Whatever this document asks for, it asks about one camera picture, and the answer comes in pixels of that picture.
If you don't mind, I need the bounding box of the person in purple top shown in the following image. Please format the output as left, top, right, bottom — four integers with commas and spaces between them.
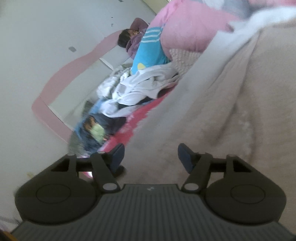
117, 18, 149, 59

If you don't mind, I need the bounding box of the beige white houndstooth coat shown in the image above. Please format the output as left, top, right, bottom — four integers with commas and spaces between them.
170, 49, 202, 77

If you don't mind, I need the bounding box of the dark blue patterned garment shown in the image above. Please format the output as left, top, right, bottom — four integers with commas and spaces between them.
68, 98, 126, 157

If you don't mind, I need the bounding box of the pink grey floral duvet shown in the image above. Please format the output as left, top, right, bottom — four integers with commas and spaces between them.
149, 0, 295, 57

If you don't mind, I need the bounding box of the red pink bed sheet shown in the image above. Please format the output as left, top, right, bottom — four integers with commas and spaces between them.
98, 87, 174, 152

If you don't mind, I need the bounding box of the pink headboard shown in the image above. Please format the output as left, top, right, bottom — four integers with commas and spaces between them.
31, 31, 120, 143

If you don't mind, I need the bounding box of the beige fuzzy garment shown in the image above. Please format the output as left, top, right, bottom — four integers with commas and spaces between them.
119, 6, 295, 231

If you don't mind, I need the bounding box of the white crumpled clothes pile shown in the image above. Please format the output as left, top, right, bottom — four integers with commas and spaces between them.
97, 63, 179, 118

